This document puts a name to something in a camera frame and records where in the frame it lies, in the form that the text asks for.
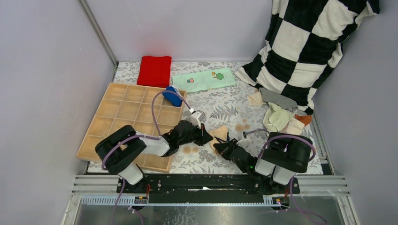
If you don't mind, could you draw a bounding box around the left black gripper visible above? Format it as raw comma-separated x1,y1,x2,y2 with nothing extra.
177,122,213,147

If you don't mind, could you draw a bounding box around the beige cloth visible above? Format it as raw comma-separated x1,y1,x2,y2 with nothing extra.
209,125,230,151

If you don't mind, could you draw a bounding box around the blue underwear with white lettering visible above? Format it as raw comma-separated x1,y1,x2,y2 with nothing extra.
162,86,183,107

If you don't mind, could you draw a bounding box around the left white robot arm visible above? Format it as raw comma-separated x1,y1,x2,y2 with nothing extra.
94,120,213,193

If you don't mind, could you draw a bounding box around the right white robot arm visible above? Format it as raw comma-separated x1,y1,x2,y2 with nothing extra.
214,132,316,193

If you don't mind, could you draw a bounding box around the floral patterned table mat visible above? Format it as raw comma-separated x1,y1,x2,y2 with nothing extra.
87,61,324,175

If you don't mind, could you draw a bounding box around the light green patterned cloth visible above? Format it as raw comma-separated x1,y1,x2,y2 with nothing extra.
172,68,236,93

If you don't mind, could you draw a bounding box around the cream cloth under grey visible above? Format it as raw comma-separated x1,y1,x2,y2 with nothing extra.
247,91,266,105

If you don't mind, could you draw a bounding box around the pale yellow cloth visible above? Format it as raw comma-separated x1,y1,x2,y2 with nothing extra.
262,103,294,132

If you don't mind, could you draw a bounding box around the wooden compartment tray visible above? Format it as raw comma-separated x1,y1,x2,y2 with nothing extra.
76,82,184,173

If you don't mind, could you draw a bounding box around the pale pink cloth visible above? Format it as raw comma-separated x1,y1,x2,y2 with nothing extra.
280,118,305,135

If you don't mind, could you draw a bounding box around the grey crumpled cloth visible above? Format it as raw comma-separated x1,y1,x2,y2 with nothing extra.
259,88,298,111

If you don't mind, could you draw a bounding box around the red folded cloth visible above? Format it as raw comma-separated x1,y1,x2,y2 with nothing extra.
137,56,172,88

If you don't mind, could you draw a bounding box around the orange cloth piece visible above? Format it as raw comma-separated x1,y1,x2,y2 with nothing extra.
294,114,312,126

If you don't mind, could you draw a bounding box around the black white checkered blanket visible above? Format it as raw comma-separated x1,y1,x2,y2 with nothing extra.
235,0,380,115

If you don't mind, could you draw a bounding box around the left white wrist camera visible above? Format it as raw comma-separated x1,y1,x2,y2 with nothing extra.
190,110,206,129

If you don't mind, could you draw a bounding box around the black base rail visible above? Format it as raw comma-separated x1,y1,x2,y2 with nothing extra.
116,173,300,204

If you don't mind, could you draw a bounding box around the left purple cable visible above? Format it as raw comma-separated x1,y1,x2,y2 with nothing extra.
101,90,195,225

